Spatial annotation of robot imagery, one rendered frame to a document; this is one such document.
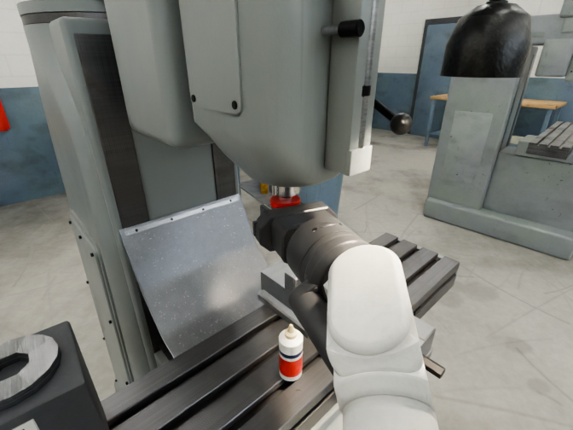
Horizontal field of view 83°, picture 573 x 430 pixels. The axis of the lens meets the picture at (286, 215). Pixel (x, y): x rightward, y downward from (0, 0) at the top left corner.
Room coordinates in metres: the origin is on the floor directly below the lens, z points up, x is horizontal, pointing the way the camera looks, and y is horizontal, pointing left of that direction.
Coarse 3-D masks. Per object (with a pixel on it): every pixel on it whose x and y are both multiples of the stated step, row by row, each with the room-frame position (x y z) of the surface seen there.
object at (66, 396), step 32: (0, 352) 0.26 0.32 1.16; (32, 352) 0.26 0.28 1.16; (64, 352) 0.27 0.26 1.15; (0, 384) 0.22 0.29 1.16; (32, 384) 0.22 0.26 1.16; (64, 384) 0.23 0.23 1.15; (0, 416) 0.19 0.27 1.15; (32, 416) 0.20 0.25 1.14; (64, 416) 0.21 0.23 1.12; (96, 416) 0.23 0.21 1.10
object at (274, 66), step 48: (192, 0) 0.42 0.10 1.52; (240, 0) 0.36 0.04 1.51; (288, 0) 0.35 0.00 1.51; (192, 48) 0.43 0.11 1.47; (240, 48) 0.36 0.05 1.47; (288, 48) 0.35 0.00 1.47; (192, 96) 0.43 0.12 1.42; (240, 96) 0.36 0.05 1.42; (288, 96) 0.35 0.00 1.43; (240, 144) 0.37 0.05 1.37; (288, 144) 0.35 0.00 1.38
